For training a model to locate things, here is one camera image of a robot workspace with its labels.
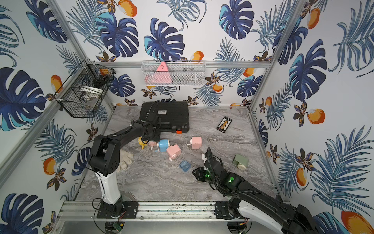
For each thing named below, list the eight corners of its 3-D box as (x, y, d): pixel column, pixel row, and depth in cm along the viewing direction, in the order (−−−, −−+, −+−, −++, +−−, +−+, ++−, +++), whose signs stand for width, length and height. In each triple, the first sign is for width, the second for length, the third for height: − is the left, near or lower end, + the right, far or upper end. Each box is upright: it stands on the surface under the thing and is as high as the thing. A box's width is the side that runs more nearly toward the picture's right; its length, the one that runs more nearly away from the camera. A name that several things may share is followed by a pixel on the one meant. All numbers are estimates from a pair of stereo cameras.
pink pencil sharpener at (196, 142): (186, 149, 99) (186, 143, 93) (186, 142, 103) (186, 136, 97) (201, 149, 99) (202, 143, 93) (200, 142, 103) (201, 136, 97)
